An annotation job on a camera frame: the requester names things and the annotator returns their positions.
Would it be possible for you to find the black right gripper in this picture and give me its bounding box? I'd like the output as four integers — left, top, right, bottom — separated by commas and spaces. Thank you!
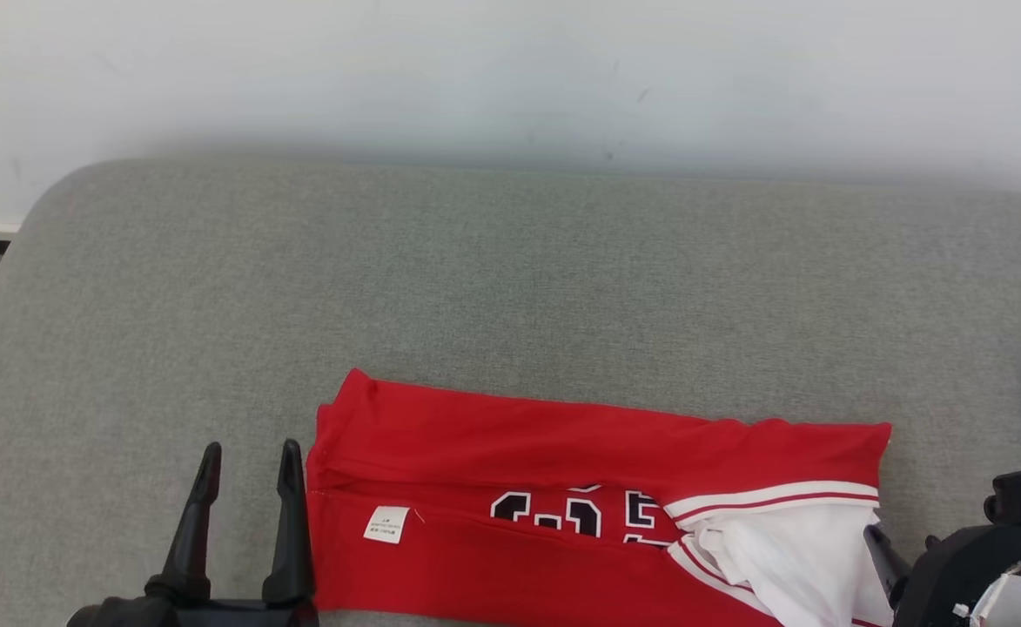
863, 522, 1021, 627

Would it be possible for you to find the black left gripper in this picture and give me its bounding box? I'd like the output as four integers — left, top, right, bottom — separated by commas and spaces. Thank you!
66, 438, 320, 627

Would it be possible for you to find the red basketball jersey number 23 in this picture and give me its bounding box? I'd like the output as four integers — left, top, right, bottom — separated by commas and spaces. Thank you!
306, 367, 899, 627

